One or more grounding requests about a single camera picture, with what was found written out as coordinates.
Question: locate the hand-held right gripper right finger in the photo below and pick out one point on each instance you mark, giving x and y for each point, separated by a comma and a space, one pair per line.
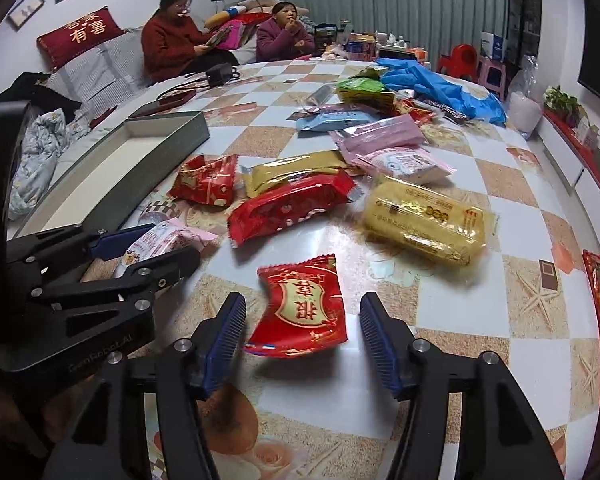
380, 345

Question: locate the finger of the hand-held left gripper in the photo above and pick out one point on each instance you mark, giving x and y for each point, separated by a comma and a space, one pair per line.
122, 241
160, 270

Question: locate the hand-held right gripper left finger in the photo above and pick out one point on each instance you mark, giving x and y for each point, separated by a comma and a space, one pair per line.
225, 342

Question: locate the pink white snack packet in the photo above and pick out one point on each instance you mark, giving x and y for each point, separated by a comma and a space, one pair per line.
405, 162
165, 239

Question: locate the grey cardboard box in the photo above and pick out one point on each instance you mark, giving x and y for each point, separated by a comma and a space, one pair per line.
130, 180

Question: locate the red packet with cream label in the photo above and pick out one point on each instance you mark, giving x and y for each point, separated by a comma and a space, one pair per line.
300, 310

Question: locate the small red patterned packet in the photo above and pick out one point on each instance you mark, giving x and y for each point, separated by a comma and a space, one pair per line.
205, 182

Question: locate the large yellow snack packet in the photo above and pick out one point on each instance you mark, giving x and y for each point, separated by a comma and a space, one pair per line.
425, 220

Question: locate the long red snack packet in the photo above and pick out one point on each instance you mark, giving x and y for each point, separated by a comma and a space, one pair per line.
290, 207

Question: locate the light blue floral blanket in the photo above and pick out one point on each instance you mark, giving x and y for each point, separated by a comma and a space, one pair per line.
40, 155

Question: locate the dark red wallet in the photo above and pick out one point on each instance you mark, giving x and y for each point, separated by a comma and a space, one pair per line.
172, 100

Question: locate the striped grey cushion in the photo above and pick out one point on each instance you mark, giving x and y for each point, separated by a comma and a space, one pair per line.
100, 75

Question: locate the black clothing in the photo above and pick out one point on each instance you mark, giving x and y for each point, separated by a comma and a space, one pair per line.
30, 95

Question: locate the black power adapter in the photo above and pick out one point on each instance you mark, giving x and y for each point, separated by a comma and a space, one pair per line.
219, 76

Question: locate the long pink packet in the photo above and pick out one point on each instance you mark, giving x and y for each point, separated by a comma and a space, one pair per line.
380, 135

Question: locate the red embroidered pillow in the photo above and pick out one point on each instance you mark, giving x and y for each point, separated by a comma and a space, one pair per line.
80, 35

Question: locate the magazine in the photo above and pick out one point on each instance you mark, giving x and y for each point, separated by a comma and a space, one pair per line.
216, 39

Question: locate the light blue packet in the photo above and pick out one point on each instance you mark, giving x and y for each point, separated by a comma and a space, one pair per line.
335, 121

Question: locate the red gold snack packet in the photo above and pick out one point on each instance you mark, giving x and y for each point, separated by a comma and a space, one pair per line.
420, 112

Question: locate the clear plastic wrapper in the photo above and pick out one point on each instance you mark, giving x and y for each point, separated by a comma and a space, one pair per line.
324, 95

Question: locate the dark brown packet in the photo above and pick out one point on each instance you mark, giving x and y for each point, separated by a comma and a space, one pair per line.
450, 111

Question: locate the small framed picture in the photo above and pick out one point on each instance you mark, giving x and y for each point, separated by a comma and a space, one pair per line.
25, 10

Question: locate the blue plastic bag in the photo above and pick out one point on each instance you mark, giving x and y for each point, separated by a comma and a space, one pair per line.
430, 80

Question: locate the red white cabinet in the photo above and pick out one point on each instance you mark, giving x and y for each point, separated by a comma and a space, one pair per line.
575, 155

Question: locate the clear plastic bag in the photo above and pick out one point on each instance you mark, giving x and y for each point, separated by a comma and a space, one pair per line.
525, 107

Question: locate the dark gift box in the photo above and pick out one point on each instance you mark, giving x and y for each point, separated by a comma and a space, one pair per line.
325, 39

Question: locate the red plastic stool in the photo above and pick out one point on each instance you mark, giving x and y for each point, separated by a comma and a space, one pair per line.
460, 60

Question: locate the blue round tin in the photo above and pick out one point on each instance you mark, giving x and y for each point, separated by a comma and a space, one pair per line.
361, 49

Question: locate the pink plastic stool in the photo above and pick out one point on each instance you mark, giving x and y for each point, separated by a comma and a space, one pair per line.
492, 67

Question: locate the green potted plant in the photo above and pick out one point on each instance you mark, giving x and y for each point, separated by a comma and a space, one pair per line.
560, 100

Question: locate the white blue carton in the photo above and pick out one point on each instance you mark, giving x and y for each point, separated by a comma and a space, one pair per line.
495, 44

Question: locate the grey green curtain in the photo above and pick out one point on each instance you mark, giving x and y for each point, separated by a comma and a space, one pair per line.
380, 0

